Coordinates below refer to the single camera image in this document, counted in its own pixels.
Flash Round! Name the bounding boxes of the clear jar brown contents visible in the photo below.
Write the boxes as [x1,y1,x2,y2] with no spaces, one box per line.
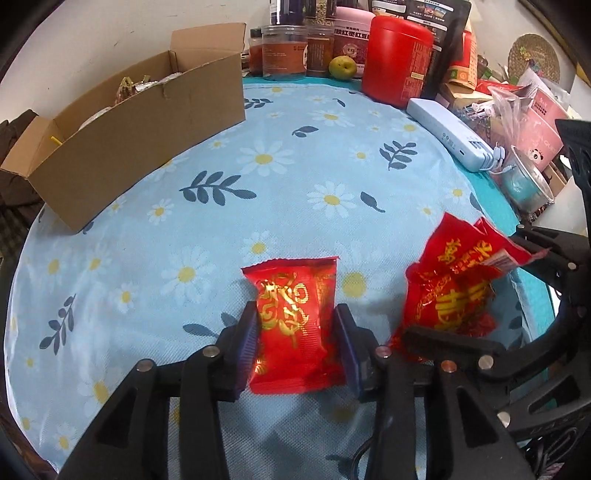
[305,25,335,77]

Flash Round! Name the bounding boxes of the red plastic packet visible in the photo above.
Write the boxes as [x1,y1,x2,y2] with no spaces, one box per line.
[475,78,518,94]

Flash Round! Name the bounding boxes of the red canister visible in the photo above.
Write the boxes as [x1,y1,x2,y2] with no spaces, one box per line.
[361,15,435,109]

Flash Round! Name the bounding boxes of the round woven mat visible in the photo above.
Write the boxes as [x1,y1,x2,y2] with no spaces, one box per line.
[507,34,561,85]

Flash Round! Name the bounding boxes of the white charging cable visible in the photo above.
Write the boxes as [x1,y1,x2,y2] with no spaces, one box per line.
[480,143,511,175]

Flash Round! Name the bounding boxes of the pink printed box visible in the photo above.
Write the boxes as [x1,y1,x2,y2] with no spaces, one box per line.
[519,88,571,171]

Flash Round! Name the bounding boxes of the cardboard box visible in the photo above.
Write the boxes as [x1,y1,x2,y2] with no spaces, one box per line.
[0,22,247,232]

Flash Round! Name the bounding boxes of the clear plastic bag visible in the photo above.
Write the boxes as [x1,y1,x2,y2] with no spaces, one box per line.
[487,85,539,153]

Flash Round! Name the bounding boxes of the brown jacket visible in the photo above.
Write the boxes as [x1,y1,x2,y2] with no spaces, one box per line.
[0,108,47,208]

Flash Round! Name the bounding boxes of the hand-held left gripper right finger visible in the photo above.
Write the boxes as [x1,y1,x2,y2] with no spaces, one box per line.
[333,304,522,480]

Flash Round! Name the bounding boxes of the tall jar with nuts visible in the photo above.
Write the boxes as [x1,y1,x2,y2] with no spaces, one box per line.
[302,0,338,24]

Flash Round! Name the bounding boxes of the large black pouch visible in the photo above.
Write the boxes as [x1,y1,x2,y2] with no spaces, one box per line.
[369,0,472,100]

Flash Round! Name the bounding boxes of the small red snack packet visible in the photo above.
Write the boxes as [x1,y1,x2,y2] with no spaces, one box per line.
[241,256,347,396]

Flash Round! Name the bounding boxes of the clear plastic cup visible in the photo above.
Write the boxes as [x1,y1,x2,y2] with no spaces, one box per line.
[501,145,555,213]

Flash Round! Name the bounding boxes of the pink canister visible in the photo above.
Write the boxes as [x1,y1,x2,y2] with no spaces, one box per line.
[333,6,376,75]

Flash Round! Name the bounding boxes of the clear jar orange contents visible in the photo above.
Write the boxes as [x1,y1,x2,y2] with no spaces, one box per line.
[261,25,308,81]

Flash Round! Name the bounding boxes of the light blue power strip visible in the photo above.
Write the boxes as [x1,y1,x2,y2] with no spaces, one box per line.
[406,98,498,172]

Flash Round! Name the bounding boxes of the black cable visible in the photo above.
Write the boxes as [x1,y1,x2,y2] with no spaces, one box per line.
[344,401,384,480]

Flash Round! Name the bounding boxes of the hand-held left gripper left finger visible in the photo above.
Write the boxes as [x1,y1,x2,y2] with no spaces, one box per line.
[69,300,259,480]

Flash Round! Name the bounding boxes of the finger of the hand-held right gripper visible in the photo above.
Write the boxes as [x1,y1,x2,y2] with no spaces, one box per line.
[512,224,581,288]
[403,307,583,384]

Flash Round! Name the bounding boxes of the green apple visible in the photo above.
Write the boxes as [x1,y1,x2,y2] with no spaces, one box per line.
[329,55,357,80]

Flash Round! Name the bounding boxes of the large red snack bag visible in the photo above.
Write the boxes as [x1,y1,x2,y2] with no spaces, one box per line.
[390,212,533,358]

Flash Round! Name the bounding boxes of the blue floral tablecloth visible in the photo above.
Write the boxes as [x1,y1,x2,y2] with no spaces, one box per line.
[9,80,522,480]

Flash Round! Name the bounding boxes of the orange paper bag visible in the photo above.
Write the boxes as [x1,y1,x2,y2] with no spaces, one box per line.
[445,18,478,90]

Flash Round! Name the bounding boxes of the teal cloth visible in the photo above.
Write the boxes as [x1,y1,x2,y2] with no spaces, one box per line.
[242,76,561,324]

